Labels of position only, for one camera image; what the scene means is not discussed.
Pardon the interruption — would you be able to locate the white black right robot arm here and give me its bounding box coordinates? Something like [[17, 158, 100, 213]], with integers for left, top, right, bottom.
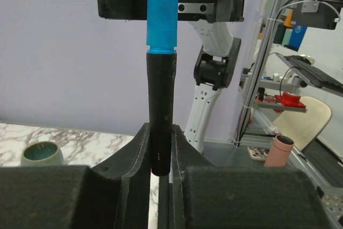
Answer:
[[97, 0, 244, 152]]

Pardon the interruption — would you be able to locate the blue pen cap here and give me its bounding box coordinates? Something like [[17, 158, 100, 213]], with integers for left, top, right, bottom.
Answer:
[[146, 0, 178, 54]]

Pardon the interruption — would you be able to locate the green ceramic cup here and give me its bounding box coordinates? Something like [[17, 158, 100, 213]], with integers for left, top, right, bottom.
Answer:
[[20, 141, 64, 167]]

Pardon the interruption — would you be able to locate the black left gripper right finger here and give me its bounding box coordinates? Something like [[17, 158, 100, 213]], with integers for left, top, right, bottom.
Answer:
[[158, 125, 332, 228]]

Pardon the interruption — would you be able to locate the aluminium frame post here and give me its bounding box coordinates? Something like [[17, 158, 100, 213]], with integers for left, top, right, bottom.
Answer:
[[233, 0, 288, 147]]

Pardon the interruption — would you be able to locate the blue black highlighter pen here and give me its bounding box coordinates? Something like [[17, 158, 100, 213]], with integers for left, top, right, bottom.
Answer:
[[146, 50, 177, 176]]

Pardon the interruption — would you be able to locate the red plastic part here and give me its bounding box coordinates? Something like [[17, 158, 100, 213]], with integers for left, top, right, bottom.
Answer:
[[274, 92, 306, 109]]

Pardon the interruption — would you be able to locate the black keyboard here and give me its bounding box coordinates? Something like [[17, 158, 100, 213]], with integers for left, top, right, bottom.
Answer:
[[276, 54, 342, 97]]

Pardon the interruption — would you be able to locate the beige chair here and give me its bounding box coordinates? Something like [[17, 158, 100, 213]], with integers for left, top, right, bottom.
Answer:
[[273, 96, 332, 151]]

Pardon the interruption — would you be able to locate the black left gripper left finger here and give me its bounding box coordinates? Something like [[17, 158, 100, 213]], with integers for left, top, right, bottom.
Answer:
[[1, 123, 151, 228]]

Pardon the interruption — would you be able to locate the pink insulated tumbler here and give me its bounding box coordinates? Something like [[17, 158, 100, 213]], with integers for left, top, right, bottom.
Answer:
[[264, 135, 294, 167]]

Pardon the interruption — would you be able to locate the phone with patterned case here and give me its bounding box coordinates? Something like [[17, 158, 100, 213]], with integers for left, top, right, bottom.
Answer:
[[247, 146, 269, 162]]

